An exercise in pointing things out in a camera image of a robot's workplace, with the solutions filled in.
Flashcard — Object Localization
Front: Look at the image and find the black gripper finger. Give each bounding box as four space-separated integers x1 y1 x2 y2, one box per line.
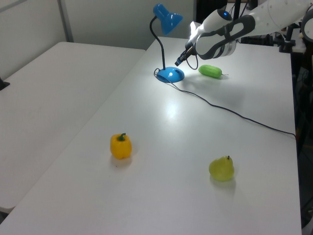
180 47 194 59
174 51 189 67

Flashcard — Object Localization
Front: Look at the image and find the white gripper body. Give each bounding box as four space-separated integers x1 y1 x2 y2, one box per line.
184 21 205 57

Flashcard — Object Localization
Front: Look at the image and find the blue desk lamp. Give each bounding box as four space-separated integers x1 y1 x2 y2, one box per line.
149 3 185 83

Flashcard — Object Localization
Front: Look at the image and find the green toy cucumber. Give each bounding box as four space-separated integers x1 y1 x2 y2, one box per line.
198 64 228 79

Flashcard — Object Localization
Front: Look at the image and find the black stand pole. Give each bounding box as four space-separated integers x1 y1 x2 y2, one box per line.
233 0 242 20

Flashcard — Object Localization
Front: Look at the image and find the black equipment case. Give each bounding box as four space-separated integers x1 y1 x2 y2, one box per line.
240 33 274 47

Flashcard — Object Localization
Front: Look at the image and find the black pole with clamp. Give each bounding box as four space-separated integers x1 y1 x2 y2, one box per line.
279 23 297 53

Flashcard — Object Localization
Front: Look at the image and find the yellow toy bell pepper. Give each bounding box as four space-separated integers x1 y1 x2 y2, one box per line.
110 133 133 160

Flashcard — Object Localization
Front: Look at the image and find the yellow-green toy pear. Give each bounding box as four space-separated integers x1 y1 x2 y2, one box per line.
208 155 235 182

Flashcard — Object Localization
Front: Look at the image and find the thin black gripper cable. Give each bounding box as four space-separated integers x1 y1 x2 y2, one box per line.
185 54 199 71

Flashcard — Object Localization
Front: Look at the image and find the black lamp power cable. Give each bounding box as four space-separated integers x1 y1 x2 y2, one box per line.
153 68 298 141

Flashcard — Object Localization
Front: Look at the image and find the black mount foot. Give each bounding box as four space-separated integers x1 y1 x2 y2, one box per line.
0 77 11 91

